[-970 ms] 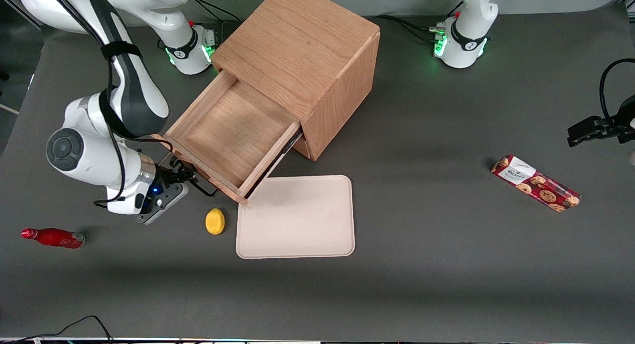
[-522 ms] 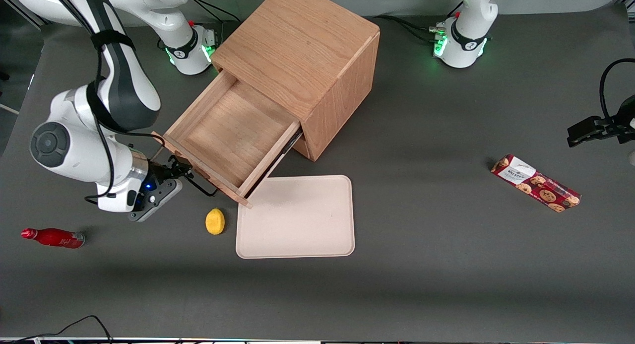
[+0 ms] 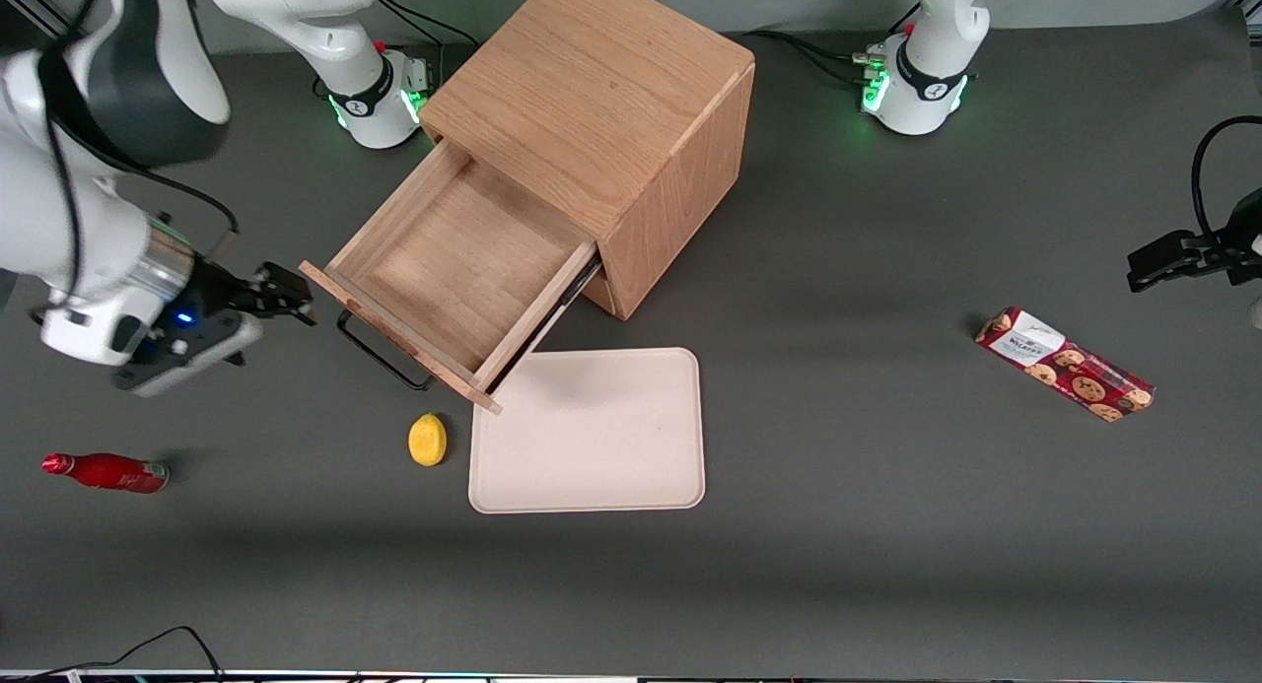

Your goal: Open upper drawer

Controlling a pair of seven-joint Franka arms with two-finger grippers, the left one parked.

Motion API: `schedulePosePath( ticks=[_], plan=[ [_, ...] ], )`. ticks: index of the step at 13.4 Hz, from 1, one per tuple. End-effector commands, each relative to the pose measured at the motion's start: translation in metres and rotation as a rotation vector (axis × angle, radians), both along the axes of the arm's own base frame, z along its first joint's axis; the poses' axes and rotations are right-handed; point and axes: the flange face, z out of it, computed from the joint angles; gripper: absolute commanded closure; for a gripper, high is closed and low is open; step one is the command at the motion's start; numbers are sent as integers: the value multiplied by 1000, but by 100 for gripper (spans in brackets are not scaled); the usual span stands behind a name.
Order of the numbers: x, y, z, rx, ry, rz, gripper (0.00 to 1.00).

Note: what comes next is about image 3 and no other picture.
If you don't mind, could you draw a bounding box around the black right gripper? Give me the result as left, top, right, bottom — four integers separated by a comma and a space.
161, 255, 319, 341

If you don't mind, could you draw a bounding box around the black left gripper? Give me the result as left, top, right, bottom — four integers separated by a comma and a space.
1127, 188, 1262, 294

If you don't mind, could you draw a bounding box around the wooden drawer cabinet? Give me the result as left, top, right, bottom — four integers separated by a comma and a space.
419, 0, 757, 321

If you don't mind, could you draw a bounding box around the red cookie box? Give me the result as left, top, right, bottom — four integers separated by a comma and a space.
974, 307, 1156, 424

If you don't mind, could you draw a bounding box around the yellow lemon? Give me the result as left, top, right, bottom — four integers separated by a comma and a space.
408, 413, 449, 467

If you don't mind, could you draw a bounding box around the red bottle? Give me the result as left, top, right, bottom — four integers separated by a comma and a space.
41, 452, 171, 495

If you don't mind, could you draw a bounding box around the beige rectangular tray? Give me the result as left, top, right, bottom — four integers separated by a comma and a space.
468, 347, 707, 515

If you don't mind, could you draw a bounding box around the black left arm loop cable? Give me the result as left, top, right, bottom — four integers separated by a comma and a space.
1190, 115, 1262, 245

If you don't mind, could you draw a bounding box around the black right arm wrist cable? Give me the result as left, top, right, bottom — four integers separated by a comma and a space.
37, 0, 241, 295

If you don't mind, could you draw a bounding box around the black right arm base cable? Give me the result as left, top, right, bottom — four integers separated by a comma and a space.
375, 0, 481, 73

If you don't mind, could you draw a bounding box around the black arm base cable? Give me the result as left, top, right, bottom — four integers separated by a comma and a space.
754, 3, 923, 88
375, 0, 481, 73

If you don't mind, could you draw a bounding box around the thin black table cable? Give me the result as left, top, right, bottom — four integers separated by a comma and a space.
0, 625, 228, 680

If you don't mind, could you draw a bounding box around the black left arm base cable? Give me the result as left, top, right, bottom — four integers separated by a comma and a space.
754, 3, 923, 88

